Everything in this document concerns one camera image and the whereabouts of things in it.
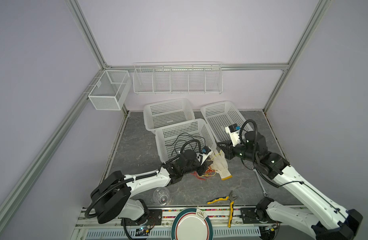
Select yellow cable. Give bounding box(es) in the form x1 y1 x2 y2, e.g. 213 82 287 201
201 149 225 177

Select black cable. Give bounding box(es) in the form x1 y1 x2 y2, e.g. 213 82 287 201
165 132 207 158

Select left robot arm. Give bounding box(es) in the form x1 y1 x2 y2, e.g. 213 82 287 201
85 141 213 224

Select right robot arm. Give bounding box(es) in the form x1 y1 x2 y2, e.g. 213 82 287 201
217 120 363 240

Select white work glove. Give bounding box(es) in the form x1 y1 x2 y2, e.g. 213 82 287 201
210 150 233 181

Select right white basket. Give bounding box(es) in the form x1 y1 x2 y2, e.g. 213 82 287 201
201 101 246 142

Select white basket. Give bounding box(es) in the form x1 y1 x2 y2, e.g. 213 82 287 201
201 101 246 142
143 98 195 134
155 119 217 163

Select front middle white basket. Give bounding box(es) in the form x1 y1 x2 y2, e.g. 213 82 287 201
155 119 217 163

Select clear plastic cup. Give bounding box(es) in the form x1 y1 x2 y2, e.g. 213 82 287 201
153 187 171 206

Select white green rimmed plate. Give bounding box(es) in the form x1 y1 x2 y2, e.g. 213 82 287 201
170 208 214 240

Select silver wrench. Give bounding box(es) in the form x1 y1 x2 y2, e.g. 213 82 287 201
253 169 269 197

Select back left white basket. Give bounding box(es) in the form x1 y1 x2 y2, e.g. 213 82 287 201
143 98 195 134

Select red cable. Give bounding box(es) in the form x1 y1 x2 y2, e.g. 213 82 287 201
191 167 216 181

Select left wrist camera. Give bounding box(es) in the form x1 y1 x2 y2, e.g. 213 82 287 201
196 146 213 166

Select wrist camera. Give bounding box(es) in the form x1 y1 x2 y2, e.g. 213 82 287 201
196 146 213 166
225 124 241 147

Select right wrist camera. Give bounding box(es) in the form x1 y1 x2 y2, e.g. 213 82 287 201
225 124 241 147

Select yellow handled pliers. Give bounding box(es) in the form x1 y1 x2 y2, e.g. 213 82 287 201
206 190 239 229

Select white wire wall rack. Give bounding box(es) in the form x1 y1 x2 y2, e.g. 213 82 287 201
133 62 224 94

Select white mesh wall box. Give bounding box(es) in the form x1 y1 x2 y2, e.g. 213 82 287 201
88 70 132 111

